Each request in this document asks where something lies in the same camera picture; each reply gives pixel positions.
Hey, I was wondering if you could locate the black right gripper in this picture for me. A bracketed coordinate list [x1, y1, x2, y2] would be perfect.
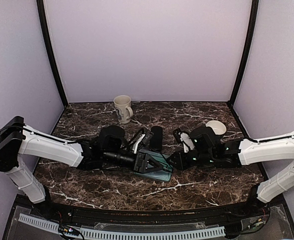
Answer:
[166, 149, 215, 171]

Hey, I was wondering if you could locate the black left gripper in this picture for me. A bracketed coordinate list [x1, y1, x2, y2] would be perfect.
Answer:
[103, 149, 164, 175]

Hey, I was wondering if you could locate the blue textured glasses case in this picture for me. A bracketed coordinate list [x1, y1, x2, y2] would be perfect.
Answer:
[134, 149, 173, 182]

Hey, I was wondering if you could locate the black hard glasses case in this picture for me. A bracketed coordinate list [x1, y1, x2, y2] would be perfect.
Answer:
[149, 126, 163, 152]

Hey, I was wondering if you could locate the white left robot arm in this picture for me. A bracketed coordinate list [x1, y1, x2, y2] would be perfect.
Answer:
[0, 116, 172, 218]

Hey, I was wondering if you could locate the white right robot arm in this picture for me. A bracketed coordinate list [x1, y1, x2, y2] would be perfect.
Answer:
[166, 120, 294, 217]

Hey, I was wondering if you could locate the white and green bowl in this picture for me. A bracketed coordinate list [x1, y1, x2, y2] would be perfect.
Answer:
[205, 120, 227, 136]

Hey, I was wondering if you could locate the cream ceramic mug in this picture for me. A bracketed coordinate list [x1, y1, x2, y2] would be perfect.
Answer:
[113, 95, 133, 125]

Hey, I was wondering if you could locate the white slotted cable duct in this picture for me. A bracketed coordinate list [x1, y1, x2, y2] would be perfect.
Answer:
[18, 213, 225, 240]

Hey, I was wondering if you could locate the right black frame post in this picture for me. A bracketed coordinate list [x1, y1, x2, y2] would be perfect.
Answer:
[228, 0, 259, 107]

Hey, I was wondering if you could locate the black frame post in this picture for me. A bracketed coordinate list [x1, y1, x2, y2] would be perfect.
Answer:
[228, 0, 259, 107]
[36, 0, 69, 107]

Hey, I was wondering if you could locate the left black frame post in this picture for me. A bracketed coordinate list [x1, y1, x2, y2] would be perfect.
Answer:
[36, 0, 69, 107]

